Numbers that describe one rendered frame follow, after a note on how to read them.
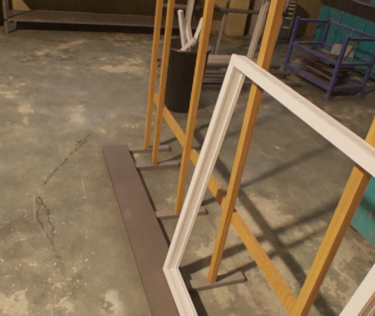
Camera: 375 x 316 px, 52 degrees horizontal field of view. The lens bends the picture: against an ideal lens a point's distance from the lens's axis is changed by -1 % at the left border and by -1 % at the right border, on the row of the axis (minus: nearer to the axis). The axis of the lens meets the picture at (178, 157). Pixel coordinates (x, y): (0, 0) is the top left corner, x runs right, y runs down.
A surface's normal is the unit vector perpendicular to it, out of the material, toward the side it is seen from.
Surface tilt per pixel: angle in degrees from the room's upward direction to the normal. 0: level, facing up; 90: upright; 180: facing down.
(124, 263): 0
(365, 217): 90
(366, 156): 82
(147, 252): 0
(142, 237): 0
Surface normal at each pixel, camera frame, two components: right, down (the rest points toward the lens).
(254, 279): 0.12, -0.85
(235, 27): 0.31, 0.52
